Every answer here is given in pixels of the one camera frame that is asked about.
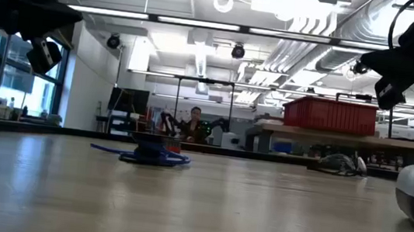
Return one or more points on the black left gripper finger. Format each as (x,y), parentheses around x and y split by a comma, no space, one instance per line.
(54,16)

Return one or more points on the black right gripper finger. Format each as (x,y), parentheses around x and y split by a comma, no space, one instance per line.
(392,65)

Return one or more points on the black background robot arm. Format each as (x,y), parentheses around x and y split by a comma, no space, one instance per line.
(221,123)
(167,123)

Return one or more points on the black hanging spotlight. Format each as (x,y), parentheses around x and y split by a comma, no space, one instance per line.
(113,41)
(238,51)

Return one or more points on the red ribbed plastic bin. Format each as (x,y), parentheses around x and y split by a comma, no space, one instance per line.
(328,116)

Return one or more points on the wooden workbench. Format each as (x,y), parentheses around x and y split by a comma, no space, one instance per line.
(337,136)

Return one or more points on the white ceiling pipe bundle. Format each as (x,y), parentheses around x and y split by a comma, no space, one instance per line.
(297,44)

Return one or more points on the long linear ceiling light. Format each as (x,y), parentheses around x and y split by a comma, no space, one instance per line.
(198,23)
(149,73)

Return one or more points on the black computer monitor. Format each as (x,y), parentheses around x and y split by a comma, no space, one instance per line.
(128,101)

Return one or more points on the white ceiling air unit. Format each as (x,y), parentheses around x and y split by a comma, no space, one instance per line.
(293,6)

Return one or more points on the black monitor desk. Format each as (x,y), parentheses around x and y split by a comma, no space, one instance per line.
(124,122)

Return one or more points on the blue box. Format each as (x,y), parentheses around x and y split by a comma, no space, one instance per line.
(282,147)

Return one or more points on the person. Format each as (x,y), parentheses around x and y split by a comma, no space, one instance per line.
(194,128)

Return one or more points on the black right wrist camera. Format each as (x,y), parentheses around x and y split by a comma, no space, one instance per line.
(389,94)

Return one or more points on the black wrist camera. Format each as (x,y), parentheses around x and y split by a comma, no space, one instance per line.
(43,56)
(389,94)

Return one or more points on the black ceiling camera cluster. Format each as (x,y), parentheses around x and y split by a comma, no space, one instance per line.
(360,68)

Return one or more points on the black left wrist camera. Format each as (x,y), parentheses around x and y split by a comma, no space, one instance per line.
(43,56)

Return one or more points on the silver round ceiling duct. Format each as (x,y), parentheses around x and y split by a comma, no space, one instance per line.
(366,21)

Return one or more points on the black camera stand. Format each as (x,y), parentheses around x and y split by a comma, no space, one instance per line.
(390,125)

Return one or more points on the black background rig frame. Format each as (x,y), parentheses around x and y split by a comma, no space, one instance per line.
(203,80)

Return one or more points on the white pedestal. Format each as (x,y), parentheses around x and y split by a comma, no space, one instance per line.
(230,140)

